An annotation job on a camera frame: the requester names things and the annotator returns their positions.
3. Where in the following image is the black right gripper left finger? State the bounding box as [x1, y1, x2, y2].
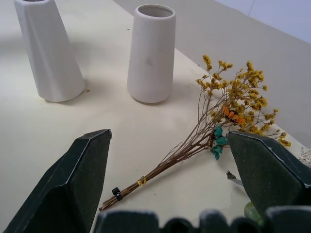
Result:
[3, 129, 112, 233]

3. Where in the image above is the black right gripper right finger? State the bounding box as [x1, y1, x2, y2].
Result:
[225, 131, 311, 218]

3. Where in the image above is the white twisted faceted vase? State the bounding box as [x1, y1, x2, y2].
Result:
[13, 0, 86, 102]

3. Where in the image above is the white round cylindrical vase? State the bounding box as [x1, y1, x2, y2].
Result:
[126, 4, 176, 104]

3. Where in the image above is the green leaf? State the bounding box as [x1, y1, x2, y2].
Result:
[244, 201, 264, 226]

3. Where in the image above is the yellow dried flower bouquet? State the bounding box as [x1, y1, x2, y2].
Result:
[99, 54, 292, 211]

